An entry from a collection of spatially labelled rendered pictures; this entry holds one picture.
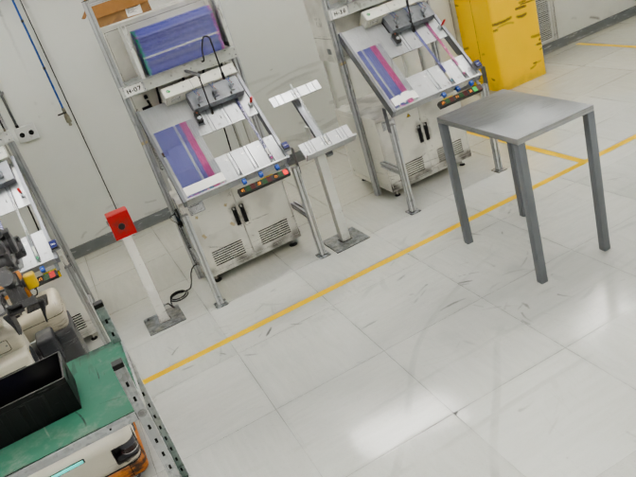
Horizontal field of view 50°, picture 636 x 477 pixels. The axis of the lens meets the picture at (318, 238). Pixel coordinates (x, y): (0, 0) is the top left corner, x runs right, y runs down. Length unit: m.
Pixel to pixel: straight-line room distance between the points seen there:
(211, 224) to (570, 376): 2.43
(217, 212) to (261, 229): 0.34
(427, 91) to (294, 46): 1.94
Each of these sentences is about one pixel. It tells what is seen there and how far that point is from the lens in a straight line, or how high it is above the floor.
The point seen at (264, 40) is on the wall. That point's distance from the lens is 6.12.
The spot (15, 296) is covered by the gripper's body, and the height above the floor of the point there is 1.12.
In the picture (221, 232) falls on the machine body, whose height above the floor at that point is 0.33.
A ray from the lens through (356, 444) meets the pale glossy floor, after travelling 2.96.
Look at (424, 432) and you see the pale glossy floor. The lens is 2.92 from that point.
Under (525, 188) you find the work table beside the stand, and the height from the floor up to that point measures 0.55.
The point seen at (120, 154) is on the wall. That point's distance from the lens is 5.92.
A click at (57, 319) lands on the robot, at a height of 0.75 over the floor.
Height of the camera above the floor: 1.97
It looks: 25 degrees down
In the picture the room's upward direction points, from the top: 18 degrees counter-clockwise
